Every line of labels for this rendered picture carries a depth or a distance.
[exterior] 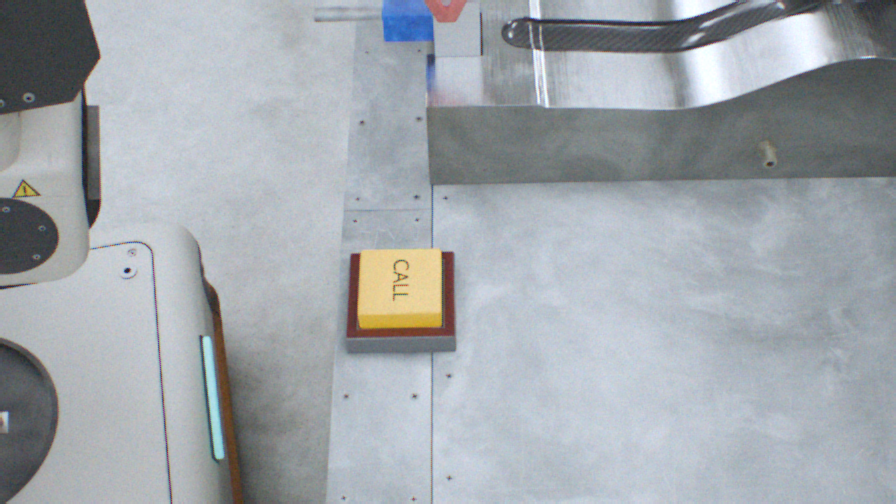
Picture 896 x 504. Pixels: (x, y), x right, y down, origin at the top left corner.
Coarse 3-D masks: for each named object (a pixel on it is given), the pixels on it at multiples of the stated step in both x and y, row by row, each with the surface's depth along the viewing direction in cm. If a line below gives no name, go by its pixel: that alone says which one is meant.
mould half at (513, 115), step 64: (512, 0) 101; (576, 0) 101; (640, 0) 102; (704, 0) 100; (448, 64) 96; (512, 64) 96; (576, 64) 96; (640, 64) 97; (704, 64) 96; (768, 64) 93; (832, 64) 90; (448, 128) 95; (512, 128) 95; (576, 128) 95; (640, 128) 95; (704, 128) 95; (768, 128) 95; (832, 128) 95
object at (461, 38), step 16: (384, 0) 95; (400, 0) 95; (416, 0) 95; (448, 0) 93; (320, 16) 96; (336, 16) 96; (352, 16) 96; (368, 16) 96; (384, 16) 94; (400, 16) 94; (416, 16) 94; (432, 16) 94; (464, 16) 94; (384, 32) 95; (400, 32) 95; (416, 32) 95; (432, 32) 95; (448, 32) 95; (464, 32) 95; (448, 48) 96; (464, 48) 96; (480, 48) 96
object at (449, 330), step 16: (352, 256) 93; (448, 256) 93; (352, 272) 92; (448, 272) 92; (352, 288) 91; (448, 288) 91; (352, 304) 90; (448, 304) 90; (352, 320) 89; (448, 320) 89; (352, 336) 88; (368, 336) 88; (384, 336) 88; (400, 336) 88; (416, 336) 88; (432, 336) 88
